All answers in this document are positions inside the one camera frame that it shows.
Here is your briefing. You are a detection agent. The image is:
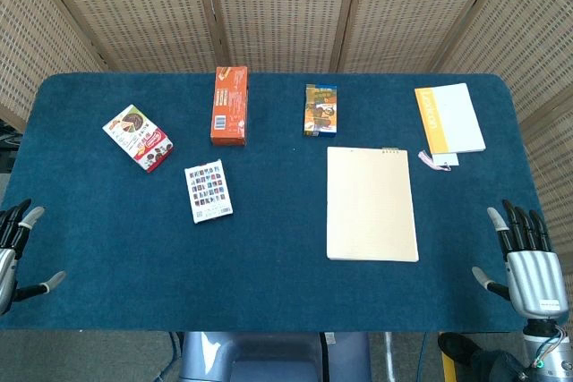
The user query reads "blue carpeted table surface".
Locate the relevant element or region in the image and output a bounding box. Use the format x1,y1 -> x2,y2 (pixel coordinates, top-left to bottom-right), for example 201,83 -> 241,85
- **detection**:
0,72 -> 545,334

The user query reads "tall orange carton box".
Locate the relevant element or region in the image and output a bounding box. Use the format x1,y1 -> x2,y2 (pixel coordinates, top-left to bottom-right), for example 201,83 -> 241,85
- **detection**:
210,65 -> 249,147

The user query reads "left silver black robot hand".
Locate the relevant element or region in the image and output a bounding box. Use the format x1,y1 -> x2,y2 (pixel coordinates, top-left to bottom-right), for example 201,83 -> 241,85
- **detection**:
0,198 -> 67,316

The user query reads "woven rattan folding screen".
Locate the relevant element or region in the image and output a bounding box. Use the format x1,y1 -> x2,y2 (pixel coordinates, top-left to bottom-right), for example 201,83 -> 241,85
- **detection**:
0,0 -> 573,267

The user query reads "white lined notebook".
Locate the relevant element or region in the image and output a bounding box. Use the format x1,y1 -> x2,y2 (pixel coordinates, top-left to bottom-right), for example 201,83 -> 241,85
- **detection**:
326,146 -> 420,263

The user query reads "white tag pink tassel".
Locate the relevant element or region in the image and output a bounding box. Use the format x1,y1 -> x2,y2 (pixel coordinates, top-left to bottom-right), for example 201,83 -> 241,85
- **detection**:
417,150 -> 461,173

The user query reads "yellow white notebook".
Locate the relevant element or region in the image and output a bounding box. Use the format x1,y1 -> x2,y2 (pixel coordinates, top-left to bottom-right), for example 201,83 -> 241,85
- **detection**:
414,82 -> 487,156

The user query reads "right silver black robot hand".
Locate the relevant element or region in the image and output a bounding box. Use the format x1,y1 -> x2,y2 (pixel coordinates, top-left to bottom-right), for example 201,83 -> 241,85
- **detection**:
471,199 -> 568,320

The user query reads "red white cookie box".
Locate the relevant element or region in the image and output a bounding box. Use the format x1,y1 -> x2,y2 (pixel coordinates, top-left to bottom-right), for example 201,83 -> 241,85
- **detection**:
102,104 -> 175,174

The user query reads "white picture grid box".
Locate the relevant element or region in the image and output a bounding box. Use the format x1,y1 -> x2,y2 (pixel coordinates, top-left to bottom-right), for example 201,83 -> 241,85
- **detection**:
184,158 -> 234,225

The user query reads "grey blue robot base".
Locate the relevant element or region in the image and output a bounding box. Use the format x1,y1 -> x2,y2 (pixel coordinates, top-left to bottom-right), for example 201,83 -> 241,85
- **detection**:
178,331 -> 372,382

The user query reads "blue orange snack box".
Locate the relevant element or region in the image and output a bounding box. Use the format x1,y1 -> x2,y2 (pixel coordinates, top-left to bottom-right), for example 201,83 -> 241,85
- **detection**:
303,83 -> 338,138

